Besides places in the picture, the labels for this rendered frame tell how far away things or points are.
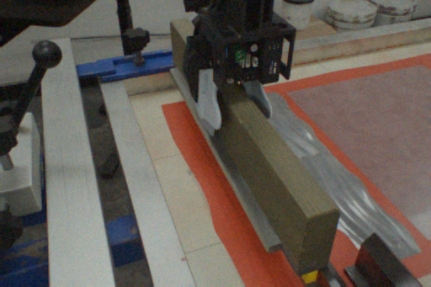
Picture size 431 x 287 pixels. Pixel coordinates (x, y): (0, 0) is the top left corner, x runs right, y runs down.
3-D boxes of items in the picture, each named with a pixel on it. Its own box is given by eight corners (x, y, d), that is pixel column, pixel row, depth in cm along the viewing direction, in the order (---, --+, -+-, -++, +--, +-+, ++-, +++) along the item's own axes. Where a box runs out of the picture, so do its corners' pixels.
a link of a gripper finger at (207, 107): (202, 162, 43) (214, 87, 38) (186, 130, 48) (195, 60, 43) (228, 159, 44) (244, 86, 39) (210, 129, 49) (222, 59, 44)
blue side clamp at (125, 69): (251, 67, 83) (253, 34, 78) (262, 78, 79) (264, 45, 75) (103, 93, 74) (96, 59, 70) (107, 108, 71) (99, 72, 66)
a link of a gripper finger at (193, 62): (183, 103, 43) (191, 25, 39) (178, 96, 45) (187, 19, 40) (223, 101, 45) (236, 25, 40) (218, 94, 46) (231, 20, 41)
